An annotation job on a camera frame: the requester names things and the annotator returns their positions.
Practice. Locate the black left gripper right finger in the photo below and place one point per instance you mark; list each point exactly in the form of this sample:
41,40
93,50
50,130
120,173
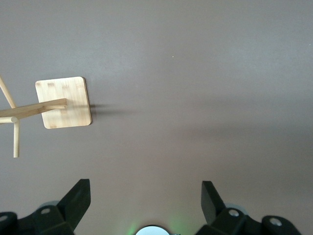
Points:
212,205

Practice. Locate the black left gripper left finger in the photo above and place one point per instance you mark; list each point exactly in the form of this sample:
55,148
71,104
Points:
73,203

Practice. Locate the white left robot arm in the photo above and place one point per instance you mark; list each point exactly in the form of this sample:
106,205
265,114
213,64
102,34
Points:
151,231

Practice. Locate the bamboo cup rack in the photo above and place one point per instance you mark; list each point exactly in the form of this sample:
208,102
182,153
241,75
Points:
73,98

